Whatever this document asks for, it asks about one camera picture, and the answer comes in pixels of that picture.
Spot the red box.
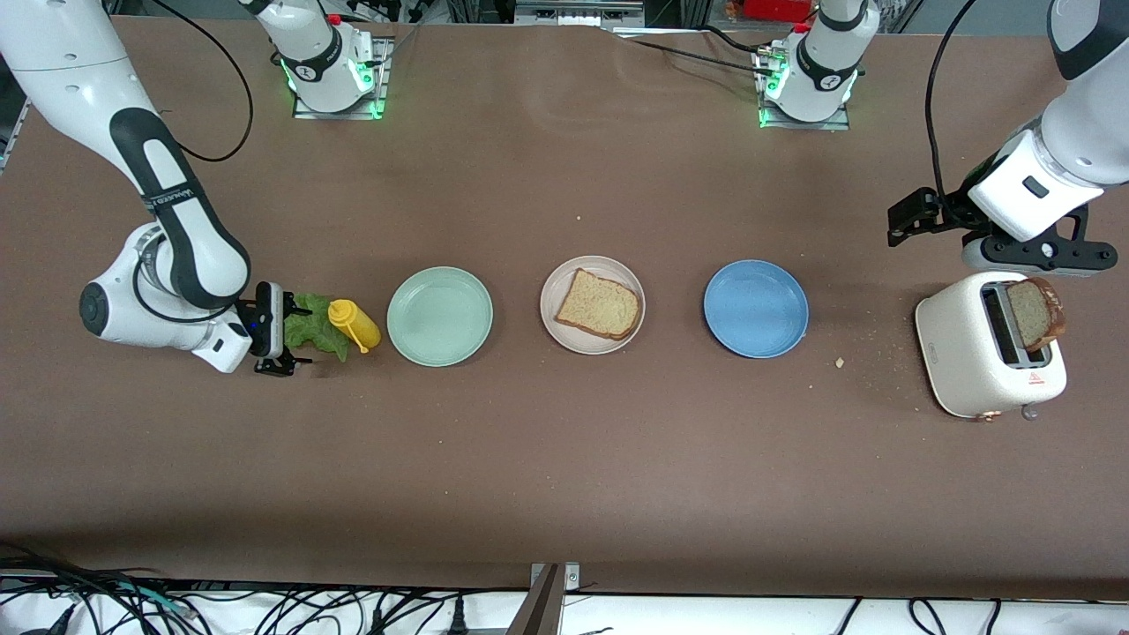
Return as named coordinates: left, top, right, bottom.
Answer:
left=741, top=0, right=812, bottom=23

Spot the yellow squeeze bottle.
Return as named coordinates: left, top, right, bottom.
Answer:
left=327, top=299, right=383, bottom=355

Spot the beige plate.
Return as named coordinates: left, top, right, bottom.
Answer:
left=540, top=255, right=647, bottom=355

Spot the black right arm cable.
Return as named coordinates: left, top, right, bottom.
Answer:
left=132, top=0, right=255, bottom=323

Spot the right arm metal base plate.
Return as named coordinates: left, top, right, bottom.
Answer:
left=291, top=35, right=392, bottom=120

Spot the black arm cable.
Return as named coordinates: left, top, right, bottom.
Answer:
left=923, top=0, right=978, bottom=221
left=132, top=0, right=255, bottom=323

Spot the mint green plate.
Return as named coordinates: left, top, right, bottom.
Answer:
left=386, top=266, right=494, bottom=368

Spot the teal cable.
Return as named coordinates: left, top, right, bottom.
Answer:
left=115, top=586, right=191, bottom=614

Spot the toasted bread slice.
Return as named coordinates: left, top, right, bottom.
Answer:
left=554, top=267, right=641, bottom=341
left=1006, top=278, right=1066, bottom=354

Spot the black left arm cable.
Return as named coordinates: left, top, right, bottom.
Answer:
left=923, top=0, right=978, bottom=221

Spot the blue plate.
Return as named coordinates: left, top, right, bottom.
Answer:
left=703, top=259, right=810, bottom=359

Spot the green lettuce leaf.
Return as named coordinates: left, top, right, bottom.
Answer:
left=284, top=294, right=351, bottom=362

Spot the aluminium table edge bracket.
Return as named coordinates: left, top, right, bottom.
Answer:
left=507, top=562, right=580, bottom=635

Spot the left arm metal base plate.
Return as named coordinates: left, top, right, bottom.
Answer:
left=759, top=49, right=852, bottom=131

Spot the cream white toaster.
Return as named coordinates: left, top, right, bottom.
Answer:
left=915, top=271, right=1068, bottom=422

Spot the black base cable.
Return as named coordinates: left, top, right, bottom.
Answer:
left=609, top=26, right=777, bottom=76

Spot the grey metal frame device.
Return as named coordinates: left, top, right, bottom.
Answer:
left=514, top=0, right=645, bottom=27

